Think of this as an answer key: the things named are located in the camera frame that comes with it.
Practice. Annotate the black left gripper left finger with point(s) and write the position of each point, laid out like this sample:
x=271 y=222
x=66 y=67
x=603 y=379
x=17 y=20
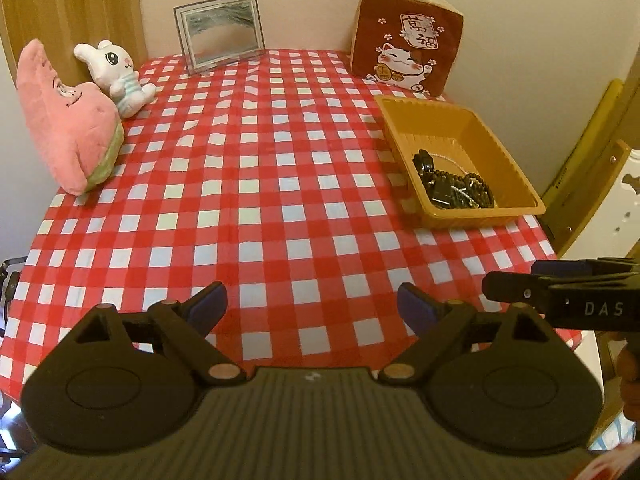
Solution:
x=183 y=327

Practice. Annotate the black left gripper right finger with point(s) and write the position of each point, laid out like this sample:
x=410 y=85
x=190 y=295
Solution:
x=440 y=328

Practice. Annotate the yellow plastic tray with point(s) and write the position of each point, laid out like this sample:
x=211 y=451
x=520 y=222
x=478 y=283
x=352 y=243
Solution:
x=460 y=143

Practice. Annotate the person's right hand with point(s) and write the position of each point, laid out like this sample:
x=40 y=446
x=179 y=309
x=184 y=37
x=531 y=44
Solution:
x=627 y=367

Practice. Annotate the red white checkered tablecloth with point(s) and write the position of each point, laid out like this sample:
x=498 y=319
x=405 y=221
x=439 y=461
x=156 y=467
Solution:
x=273 y=177

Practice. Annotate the pink starfish plush toy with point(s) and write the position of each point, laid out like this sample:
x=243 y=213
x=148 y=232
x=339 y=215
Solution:
x=76 y=130

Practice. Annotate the white bunny plush toy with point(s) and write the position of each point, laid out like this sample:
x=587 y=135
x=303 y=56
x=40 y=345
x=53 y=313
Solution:
x=112 y=69

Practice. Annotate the red lucky cat cushion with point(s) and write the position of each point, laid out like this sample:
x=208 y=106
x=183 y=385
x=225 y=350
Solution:
x=409 y=44

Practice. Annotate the silver framed sand picture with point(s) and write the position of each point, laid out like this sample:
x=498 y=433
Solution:
x=214 y=33

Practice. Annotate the wooden chair frame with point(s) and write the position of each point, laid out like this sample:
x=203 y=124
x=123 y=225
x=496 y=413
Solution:
x=597 y=213

